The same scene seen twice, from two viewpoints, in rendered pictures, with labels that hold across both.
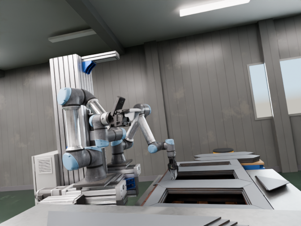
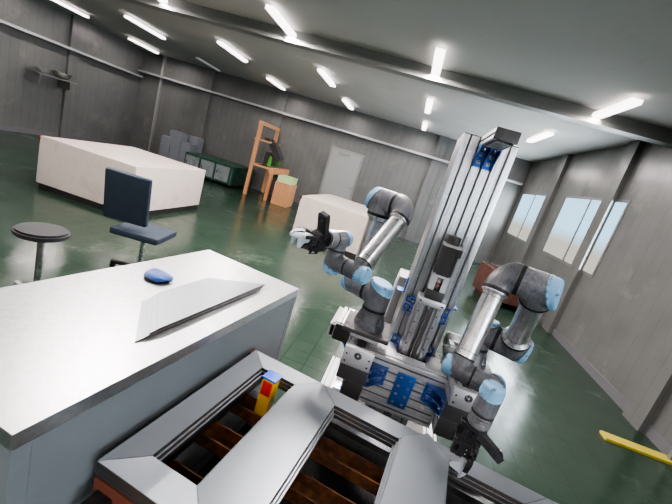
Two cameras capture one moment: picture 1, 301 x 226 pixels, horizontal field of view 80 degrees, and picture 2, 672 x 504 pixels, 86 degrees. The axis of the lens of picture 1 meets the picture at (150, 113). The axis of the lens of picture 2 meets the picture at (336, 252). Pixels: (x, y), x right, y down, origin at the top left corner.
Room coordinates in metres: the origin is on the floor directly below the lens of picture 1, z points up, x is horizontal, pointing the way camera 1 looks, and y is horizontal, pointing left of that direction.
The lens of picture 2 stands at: (1.03, -1.21, 1.74)
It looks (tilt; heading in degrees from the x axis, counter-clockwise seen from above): 13 degrees down; 90
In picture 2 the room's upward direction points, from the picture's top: 17 degrees clockwise
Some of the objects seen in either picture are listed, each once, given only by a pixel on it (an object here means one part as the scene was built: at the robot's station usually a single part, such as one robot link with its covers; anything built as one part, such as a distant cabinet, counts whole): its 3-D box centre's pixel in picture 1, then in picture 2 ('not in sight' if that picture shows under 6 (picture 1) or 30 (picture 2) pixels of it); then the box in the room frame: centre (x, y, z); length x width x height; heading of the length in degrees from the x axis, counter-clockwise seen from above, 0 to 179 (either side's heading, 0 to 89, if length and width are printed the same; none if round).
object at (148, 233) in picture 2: not in sight; (144, 227); (-0.90, 2.35, 0.53); 0.62 x 0.59 x 1.07; 74
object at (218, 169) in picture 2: not in sight; (220, 170); (-3.31, 10.79, 0.33); 1.69 x 1.55 x 0.67; 171
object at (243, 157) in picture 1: (224, 158); not in sight; (2.37, -0.89, 0.82); 0.80 x 0.40 x 0.06; 73
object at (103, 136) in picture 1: (103, 136); (336, 262); (1.05, 0.29, 1.34); 0.11 x 0.08 x 0.11; 146
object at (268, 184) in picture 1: (273, 182); not in sight; (1.54, -0.96, 0.77); 0.45 x 0.20 x 0.04; 163
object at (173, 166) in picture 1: (172, 162); (468, 438); (1.64, -0.14, 1.00); 0.09 x 0.08 x 0.12; 163
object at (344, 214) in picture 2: not in sight; (347, 224); (1.17, 7.13, 0.44); 2.30 x 1.86 x 0.89; 80
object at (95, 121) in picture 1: (99, 120); (339, 239); (1.04, 0.30, 1.43); 0.11 x 0.08 x 0.09; 56
